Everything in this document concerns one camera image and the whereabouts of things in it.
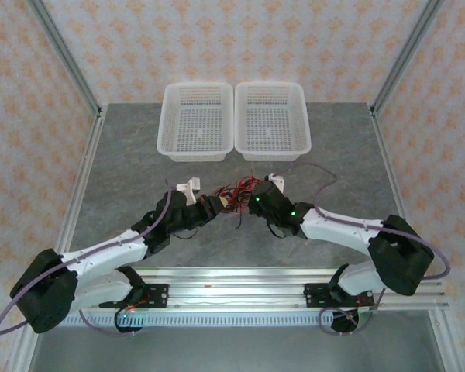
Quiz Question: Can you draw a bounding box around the white perforated plastic basket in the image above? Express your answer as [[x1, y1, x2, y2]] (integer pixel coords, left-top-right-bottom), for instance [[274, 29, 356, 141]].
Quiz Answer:
[[156, 81, 236, 163], [234, 81, 312, 162]]

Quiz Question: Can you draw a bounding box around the aluminium table edge rail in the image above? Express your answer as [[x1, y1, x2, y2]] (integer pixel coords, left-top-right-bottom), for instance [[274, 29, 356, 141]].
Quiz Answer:
[[56, 110, 109, 253], [370, 108, 412, 233]]

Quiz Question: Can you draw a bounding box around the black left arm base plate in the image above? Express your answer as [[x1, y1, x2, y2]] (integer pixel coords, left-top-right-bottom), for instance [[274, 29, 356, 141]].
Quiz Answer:
[[98, 284, 170, 309]]

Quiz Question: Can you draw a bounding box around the aluminium frame post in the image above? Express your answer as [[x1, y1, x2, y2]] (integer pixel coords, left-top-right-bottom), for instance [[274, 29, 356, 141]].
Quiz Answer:
[[370, 0, 446, 117], [26, 0, 104, 117]]

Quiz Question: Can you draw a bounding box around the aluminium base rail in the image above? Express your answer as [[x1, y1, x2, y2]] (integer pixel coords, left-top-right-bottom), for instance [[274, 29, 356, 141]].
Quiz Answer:
[[77, 266, 450, 312]]

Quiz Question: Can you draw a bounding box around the grey slotted cable duct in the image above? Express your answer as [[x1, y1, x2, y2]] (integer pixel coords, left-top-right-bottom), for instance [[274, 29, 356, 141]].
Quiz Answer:
[[64, 312, 373, 327]]

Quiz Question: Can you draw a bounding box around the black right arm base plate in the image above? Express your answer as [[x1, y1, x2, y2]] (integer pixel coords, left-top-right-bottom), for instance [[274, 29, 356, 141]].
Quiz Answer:
[[304, 282, 375, 309]]

